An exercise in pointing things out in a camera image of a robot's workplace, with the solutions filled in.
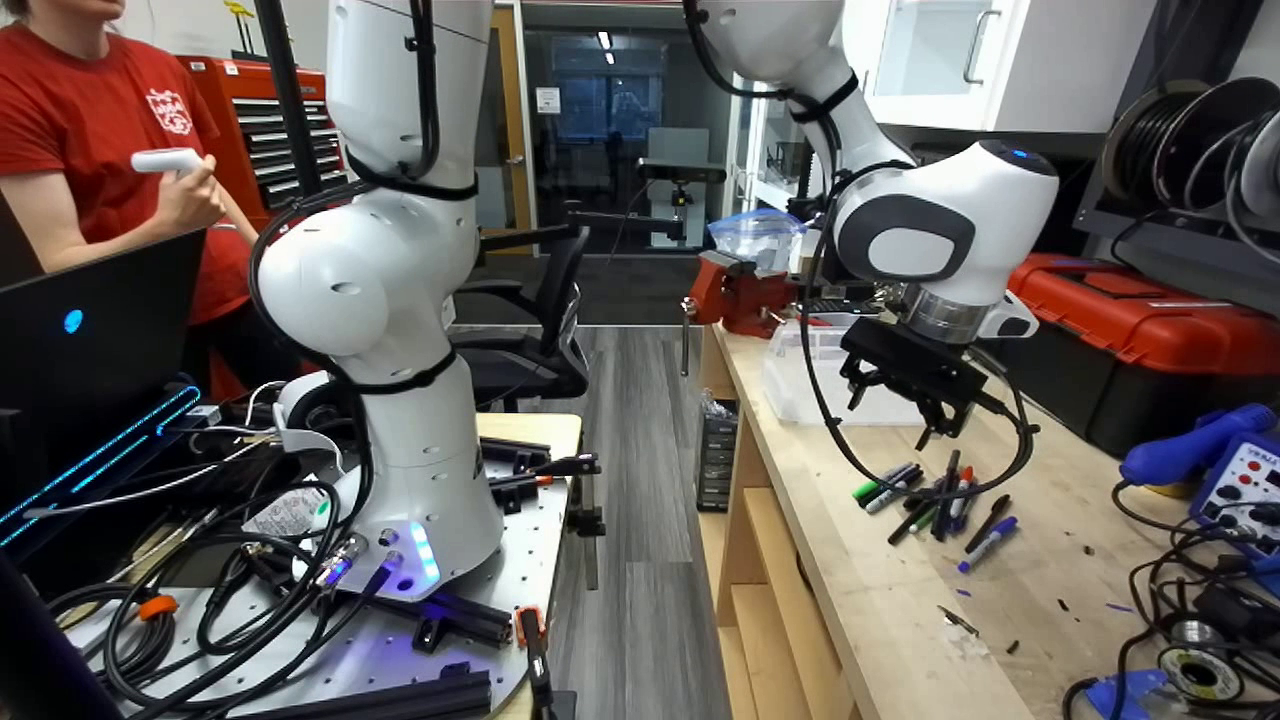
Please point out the grey robot mounting table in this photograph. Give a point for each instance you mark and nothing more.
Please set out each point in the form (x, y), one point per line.
(453, 627)

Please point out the black case blue trim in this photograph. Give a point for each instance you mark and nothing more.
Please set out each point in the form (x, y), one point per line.
(82, 465)

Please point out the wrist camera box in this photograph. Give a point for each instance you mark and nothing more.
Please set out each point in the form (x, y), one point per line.
(1009, 320)

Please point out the black laptop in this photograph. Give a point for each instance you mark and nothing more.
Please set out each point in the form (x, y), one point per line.
(94, 324)

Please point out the black orange clamp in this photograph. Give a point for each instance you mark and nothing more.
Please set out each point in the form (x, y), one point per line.
(535, 473)

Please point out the clear plastic bag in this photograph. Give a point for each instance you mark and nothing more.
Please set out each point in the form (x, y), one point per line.
(758, 242)

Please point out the grey wall shelf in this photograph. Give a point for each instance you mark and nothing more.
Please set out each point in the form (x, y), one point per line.
(1174, 254)

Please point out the person's right forearm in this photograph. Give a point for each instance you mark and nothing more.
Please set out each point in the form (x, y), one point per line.
(82, 223)

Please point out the person in red shirt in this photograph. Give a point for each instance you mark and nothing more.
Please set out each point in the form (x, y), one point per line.
(94, 107)

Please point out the white wall cabinet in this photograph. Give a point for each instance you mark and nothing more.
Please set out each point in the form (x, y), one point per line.
(1012, 60)

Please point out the green pen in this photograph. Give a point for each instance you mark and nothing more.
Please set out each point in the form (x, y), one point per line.
(872, 493)

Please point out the blue plastic tool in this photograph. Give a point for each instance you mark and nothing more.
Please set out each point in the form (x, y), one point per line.
(1127, 693)

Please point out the blue soldering station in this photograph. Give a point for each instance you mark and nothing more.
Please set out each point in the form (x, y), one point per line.
(1243, 485)

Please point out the person's right hand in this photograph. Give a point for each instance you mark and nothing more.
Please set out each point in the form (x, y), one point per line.
(192, 196)

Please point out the thick black marker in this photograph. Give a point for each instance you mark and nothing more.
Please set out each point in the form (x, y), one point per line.
(914, 518)

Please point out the red tool chest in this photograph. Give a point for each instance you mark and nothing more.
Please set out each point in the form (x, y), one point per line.
(262, 133)

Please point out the red bench vise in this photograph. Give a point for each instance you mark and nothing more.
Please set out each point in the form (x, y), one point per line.
(741, 296)

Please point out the long black pen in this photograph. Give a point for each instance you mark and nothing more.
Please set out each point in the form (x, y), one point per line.
(946, 491)

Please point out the black camera stand pole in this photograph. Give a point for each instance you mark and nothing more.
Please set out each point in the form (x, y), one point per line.
(287, 94)

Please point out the red capped marker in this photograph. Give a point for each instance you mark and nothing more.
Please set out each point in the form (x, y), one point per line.
(962, 507)

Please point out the white handheld controller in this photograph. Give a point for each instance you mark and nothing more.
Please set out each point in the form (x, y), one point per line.
(162, 160)

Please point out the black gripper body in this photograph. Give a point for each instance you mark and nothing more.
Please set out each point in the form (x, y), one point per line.
(923, 366)

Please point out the blue pen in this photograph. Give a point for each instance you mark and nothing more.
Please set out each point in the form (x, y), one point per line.
(989, 544)

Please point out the black office chair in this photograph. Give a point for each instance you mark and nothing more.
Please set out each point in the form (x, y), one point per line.
(525, 320)

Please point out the glass double door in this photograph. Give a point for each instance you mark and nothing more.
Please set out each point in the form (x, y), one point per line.
(626, 133)

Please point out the thin black pen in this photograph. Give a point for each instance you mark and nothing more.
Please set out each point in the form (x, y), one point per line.
(986, 521)

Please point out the black pen grey tip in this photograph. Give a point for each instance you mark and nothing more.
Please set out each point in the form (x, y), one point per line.
(902, 491)

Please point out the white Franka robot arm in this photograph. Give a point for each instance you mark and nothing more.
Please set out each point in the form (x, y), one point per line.
(385, 267)

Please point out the black power strip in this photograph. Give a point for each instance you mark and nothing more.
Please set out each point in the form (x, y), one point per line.
(718, 458)

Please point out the red black toolbox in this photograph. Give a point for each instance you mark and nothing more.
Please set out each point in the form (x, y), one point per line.
(1133, 333)

